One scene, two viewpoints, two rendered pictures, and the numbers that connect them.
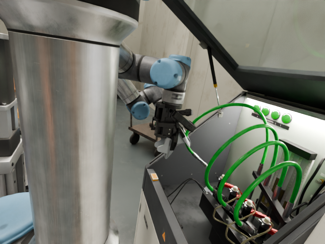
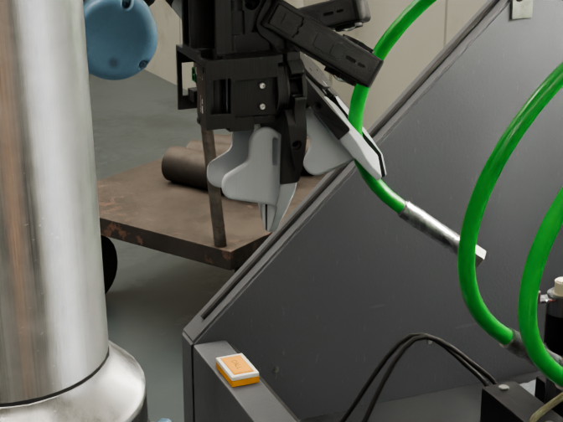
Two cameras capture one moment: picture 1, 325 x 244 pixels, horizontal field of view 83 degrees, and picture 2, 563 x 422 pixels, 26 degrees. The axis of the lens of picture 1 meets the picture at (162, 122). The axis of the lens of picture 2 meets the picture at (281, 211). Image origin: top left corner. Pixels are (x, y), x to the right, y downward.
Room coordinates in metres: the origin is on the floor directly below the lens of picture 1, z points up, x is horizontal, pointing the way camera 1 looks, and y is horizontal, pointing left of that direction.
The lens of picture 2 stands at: (-0.30, -0.01, 1.53)
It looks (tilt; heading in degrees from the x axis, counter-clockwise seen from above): 19 degrees down; 358
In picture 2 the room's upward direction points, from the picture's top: straight up
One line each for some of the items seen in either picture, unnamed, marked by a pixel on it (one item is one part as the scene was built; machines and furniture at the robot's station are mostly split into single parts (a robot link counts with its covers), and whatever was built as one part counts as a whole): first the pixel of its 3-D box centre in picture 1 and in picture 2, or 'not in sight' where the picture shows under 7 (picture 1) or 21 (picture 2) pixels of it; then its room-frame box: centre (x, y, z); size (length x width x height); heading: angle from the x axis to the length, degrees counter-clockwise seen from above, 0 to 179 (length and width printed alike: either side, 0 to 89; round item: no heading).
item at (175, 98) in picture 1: (173, 97); not in sight; (0.62, -0.02, 1.42); 0.08 x 0.08 x 0.05
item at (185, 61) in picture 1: (177, 73); not in sight; (0.62, -0.02, 1.50); 0.09 x 0.08 x 0.11; 165
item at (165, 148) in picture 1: (164, 149); (256, 183); (0.61, -0.02, 1.24); 0.06 x 0.03 x 0.09; 110
